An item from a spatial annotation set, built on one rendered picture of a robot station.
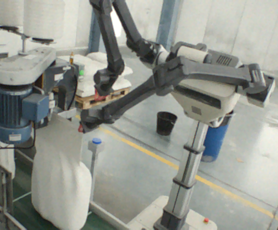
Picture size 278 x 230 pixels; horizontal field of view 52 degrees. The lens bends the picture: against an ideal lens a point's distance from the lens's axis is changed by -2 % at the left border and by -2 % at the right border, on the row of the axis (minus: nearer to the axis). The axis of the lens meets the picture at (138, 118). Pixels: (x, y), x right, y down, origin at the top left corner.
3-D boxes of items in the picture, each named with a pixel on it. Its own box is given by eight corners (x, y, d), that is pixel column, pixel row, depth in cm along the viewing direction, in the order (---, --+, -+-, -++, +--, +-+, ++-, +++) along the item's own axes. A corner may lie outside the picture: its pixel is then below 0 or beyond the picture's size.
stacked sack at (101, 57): (127, 68, 510) (128, 59, 504) (111, 70, 476) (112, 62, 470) (99, 58, 542) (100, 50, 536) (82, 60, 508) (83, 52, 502)
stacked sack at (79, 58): (95, 67, 481) (96, 58, 476) (63, 72, 431) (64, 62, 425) (78, 60, 504) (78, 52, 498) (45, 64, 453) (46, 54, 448)
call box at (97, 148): (104, 150, 191) (105, 142, 189) (96, 154, 185) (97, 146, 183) (95, 145, 195) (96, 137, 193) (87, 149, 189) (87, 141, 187)
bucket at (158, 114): (177, 133, 417) (181, 116, 407) (167, 139, 394) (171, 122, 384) (160, 125, 432) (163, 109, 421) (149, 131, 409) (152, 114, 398)
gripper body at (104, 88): (92, 86, 152) (98, 76, 147) (107, 84, 159) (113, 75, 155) (98, 96, 150) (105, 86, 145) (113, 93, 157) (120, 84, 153)
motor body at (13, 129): (38, 139, 131) (40, 87, 121) (7, 150, 119) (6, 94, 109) (18, 127, 138) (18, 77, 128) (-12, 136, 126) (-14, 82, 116)
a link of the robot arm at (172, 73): (177, 75, 96) (171, 49, 99) (157, 92, 108) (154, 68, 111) (270, 86, 115) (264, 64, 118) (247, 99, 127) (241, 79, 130)
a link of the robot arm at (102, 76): (126, 65, 143) (115, 57, 147) (108, 67, 135) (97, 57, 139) (117, 86, 149) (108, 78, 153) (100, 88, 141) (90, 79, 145)
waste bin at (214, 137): (226, 154, 383) (241, 109, 357) (211, 169, 343) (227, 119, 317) (193, 140, 406) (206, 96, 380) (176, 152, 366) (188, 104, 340)
